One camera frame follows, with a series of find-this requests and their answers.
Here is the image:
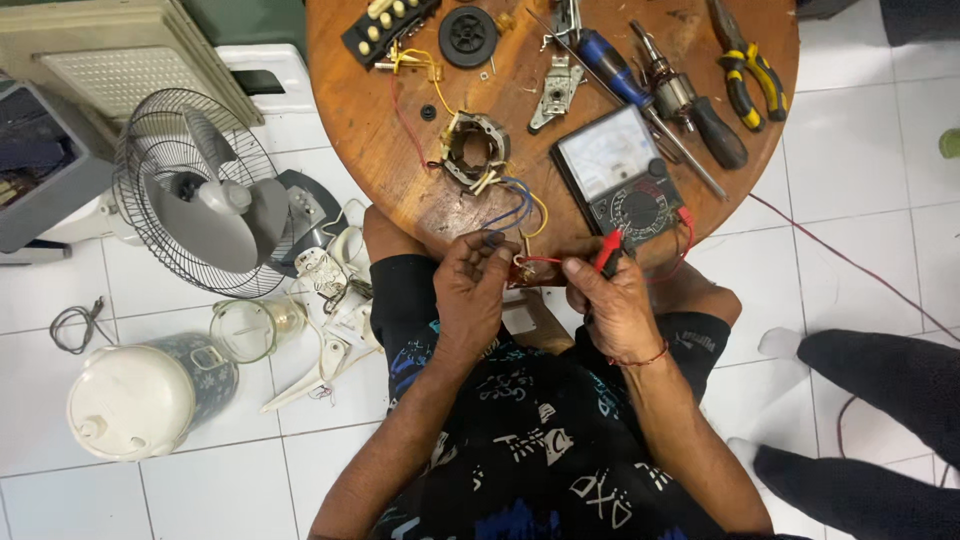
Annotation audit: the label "person's left hand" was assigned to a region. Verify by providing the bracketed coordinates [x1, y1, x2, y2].
[433, 228, 522, 363]

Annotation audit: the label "person's right hand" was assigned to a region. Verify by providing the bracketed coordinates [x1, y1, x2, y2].
[562, 251, 669, 366]

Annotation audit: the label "red multimeter probe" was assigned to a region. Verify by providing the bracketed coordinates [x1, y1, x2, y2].
[592, 228, 625, 277]

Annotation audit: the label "blue stator wires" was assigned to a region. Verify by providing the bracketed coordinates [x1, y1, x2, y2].
[480, 175, 535, 247]

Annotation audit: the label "black analog multimeter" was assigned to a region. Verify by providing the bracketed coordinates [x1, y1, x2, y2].
[549, 104, 688, 250]

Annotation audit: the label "white plastic fan housing parts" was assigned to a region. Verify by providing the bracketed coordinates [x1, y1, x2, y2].
[260, 198, 385, 415]

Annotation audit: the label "person's black printed clothing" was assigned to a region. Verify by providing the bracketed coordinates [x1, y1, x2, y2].
[369, 253, 815, 540]

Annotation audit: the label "motor stator with copper winding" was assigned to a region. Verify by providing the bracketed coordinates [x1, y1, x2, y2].
[438, 110, 513, 198]

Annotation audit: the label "round wooden table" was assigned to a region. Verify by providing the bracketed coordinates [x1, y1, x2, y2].
[306, 0, 801, 288]

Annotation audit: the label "motor rotor with shaft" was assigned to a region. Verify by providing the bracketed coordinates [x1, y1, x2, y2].
[628, 18, 700, 130]

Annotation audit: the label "black round plastic wheel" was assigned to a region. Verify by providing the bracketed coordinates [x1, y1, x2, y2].
[438, 6, 501, 70]

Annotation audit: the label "yellow and black pliers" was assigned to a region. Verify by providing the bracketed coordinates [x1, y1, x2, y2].
[707, 0, 789, 134]

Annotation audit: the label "silver metal tool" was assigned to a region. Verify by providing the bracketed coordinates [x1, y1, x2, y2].
[540, 0, 585, 52]

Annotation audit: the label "white plastic box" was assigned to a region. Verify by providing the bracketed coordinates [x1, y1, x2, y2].
[215, 42, 318, 115]

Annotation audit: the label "white floral rice cooker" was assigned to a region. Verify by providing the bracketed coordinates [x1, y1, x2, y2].
[65, 331, 241, 463]

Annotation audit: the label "beige plastic grille panel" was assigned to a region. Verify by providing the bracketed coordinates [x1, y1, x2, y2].
[0, 0, 265, 130]

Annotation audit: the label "grey appliance casing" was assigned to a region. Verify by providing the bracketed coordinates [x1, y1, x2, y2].
[0, 78, 115, 265]

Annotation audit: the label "red string bracelet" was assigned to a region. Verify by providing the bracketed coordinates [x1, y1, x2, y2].
[606, 339, 670, 369]

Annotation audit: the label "red multimeter lead wire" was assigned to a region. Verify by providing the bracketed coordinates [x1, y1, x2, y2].
[643, 207, 697, 285]

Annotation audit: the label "yellow stator wire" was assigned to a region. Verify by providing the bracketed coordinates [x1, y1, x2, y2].
[521, 189, 550, 243]

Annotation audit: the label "thin red stator wire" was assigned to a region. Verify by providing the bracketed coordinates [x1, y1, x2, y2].
[388, 73, 444, 171]

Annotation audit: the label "black handled screwdriver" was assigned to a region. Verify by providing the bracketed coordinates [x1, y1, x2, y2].
[688, 95, 750, 171]

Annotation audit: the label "silver metal bracket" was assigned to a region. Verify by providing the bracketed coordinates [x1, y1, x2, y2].
[527, 54, 587, 137]

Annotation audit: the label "long red floor cable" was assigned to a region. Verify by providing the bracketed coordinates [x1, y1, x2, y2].
[748, 192, 960, 345]

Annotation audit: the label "blue handled screwdriver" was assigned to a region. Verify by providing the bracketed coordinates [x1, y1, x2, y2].
[576, 28, 730, 201]

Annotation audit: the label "grey fan with wire guard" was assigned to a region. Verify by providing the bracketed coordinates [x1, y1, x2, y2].
[111, 87, 348, 300]

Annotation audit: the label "black switch block cream buttons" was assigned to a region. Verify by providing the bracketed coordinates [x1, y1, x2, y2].
[341, 0, 444, 73]

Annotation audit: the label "grey cable coil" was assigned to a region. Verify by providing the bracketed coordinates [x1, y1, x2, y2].
[48, 295, 115, 356]

